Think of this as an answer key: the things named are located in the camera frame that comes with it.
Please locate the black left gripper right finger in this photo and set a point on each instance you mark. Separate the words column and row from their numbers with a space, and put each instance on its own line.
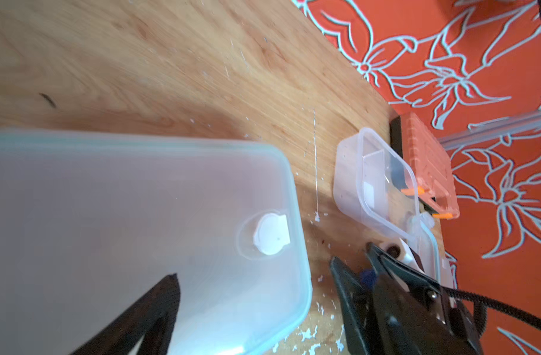
column 407, row 327

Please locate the blue cleaning cloth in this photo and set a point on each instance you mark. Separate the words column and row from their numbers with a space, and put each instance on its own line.
column 367, row 278

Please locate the orange plastic tool case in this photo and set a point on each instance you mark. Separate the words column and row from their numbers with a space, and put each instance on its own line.
column 412, row 140

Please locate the clear lunch box lid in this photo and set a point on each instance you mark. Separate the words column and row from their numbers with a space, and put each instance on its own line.
column 424, row 243

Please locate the clear lunch box with lid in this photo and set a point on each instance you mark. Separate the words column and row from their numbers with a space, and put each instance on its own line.
column 374, row 186

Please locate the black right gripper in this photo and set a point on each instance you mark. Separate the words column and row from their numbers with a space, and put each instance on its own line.
column 357, row 308

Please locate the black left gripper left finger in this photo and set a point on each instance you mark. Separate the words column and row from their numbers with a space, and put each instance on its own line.
column 147, row 324

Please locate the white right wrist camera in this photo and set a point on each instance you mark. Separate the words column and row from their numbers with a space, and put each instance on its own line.
column 401, row 251

